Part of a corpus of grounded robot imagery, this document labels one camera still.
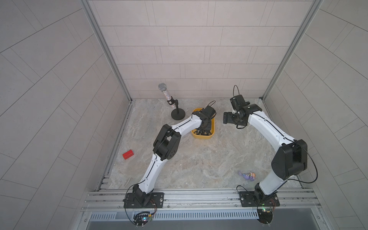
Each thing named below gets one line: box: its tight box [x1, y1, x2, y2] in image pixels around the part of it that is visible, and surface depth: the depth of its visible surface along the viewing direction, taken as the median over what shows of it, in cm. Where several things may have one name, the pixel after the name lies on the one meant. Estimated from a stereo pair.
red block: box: [122, 149, 135, 160], surface depth 86 cm
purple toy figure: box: [238, 171, 257, 182], surface depth 79 cm
